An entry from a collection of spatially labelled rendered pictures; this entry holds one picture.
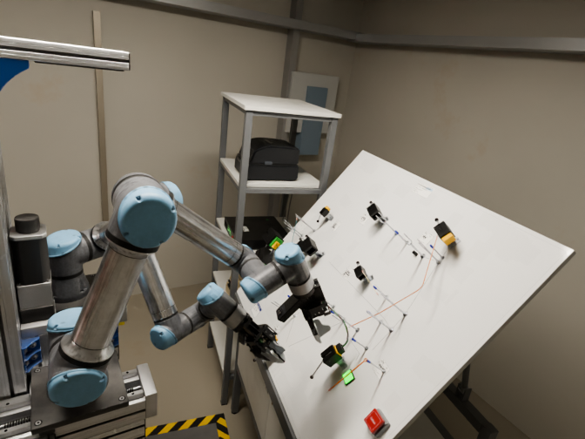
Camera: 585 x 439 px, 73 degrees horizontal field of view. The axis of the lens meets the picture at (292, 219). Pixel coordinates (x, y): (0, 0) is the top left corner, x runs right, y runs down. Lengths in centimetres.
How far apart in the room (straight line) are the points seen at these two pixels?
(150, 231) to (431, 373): 89
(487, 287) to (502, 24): 209
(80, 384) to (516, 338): 264
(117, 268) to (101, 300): 8
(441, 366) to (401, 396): 15
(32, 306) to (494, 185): 263
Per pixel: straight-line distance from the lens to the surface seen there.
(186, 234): 108
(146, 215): 86
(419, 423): 185
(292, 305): 122
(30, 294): 139
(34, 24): 318
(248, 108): 194
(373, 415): 134
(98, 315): 98
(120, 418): 136
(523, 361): 313
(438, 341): 134
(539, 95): 289
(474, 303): 134
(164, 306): 126
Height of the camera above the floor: 206
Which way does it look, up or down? 21 degrees down
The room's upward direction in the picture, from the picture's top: 8 degrees clockwise
